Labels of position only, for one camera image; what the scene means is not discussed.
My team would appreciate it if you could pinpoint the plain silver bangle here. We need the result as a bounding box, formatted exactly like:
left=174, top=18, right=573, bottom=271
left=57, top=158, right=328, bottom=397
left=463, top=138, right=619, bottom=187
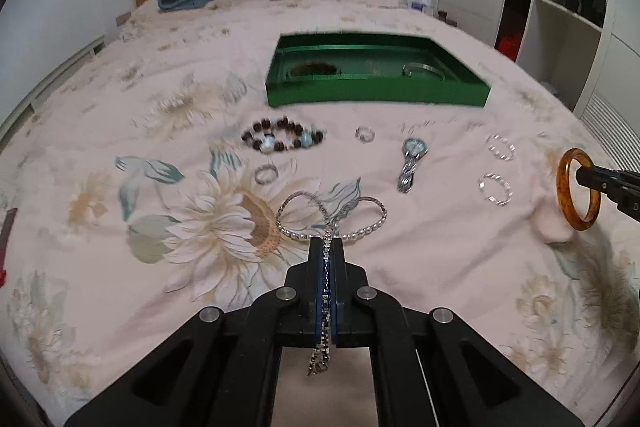
left=402, top=63, right=445, bottom=78

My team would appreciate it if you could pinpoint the brown bead bracelet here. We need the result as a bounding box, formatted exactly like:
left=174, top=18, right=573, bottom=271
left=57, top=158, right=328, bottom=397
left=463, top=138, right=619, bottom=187
left=241, top=117, right=326, bottom=154

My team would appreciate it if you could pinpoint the pearl necklace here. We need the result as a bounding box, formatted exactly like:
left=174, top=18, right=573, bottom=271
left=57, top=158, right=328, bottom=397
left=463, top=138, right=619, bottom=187
left=278, top=196, right=388, bottom=241

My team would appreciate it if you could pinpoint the amber bangle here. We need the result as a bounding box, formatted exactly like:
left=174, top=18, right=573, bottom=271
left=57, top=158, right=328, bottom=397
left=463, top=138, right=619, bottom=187
left=557, top=148, right=602, bottom=232

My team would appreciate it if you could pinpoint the white low slatted cabinet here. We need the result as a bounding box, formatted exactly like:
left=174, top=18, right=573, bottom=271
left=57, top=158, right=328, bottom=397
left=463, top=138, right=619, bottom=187
left=0, top=34, right=106, bottom=142

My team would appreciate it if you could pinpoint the green tray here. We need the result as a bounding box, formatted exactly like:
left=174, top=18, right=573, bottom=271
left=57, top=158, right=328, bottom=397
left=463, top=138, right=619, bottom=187
left=265, top=33, right=492, bottom=109

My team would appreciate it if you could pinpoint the twisted silver bangle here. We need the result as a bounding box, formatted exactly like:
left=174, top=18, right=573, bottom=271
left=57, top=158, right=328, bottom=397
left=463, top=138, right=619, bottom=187
left=477, top=173, right=514, bottom=206
left=486, top=134, right=517, bottom=162

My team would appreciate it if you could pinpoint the silver chain necklace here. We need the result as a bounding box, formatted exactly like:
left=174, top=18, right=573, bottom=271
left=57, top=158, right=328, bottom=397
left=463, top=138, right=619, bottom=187
left=276, top=191, right=336, bottom=377

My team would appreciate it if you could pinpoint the red fire extinguisher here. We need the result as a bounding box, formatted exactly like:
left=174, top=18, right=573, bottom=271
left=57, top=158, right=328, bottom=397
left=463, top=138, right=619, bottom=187
left=495, top=34, right=521, bottom=60

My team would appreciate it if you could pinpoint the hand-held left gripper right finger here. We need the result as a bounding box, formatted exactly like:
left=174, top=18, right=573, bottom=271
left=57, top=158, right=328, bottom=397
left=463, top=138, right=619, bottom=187
left=331, top=240, right=586, bottom=427

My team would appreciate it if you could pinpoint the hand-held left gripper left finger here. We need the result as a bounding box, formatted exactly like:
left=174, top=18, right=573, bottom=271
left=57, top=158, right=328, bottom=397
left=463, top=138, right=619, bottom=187
left=64, top=237, right=322, bottom=427

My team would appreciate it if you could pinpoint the silver wristwatch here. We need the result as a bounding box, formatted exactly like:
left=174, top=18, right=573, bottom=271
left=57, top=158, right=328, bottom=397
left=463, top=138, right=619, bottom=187
left=397, top=138, right=429, bottom=194

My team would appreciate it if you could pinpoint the black device with red strap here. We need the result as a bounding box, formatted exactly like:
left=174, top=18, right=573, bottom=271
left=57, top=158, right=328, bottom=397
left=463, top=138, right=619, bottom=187
left=0, top=207, right=18, bottom=288

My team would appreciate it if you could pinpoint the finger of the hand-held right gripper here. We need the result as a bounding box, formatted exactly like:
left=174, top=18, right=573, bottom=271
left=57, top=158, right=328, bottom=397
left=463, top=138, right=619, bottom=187
left=617, top=193, right=640, bottom=222
left=575, top=163, right=640, bottom=196

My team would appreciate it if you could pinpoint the dark brown bangle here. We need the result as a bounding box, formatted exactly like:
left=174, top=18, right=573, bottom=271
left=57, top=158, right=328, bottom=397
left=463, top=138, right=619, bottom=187
left=290, top=62, right=341, bottom=81

